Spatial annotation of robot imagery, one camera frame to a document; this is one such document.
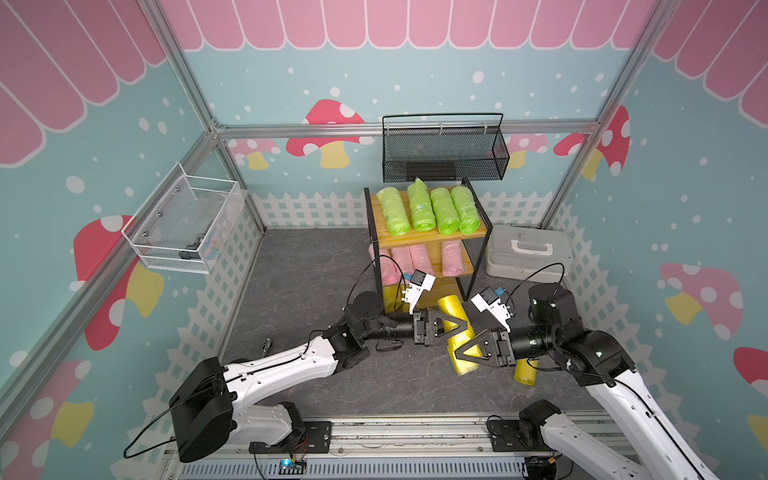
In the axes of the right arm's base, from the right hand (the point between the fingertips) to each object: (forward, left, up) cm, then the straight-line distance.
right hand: (462, 355), depth 58 cm
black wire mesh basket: (+68, -4, +4) cm, 69 cm away
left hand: (+4, 0, +2) cm, 4 cm away
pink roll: (+28, +15, -9) cm, 33 cm away
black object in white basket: (+22, +60, +5) cm, 64 cm away
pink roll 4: (+31, -3, -8) cm, 33 cm away
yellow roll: (+9, +2, +5) cm, 10 cm away
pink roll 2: (+30, +10, -8) cm, 32 cm away
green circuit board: (-15, +39, -31) cm, 52 cm away
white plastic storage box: (+42, -27, -19) cm, 53 cm away
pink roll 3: (+31, +5, -8) cm, 32 cm away
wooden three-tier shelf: (+26, +5, +4) cm, 27 cm away
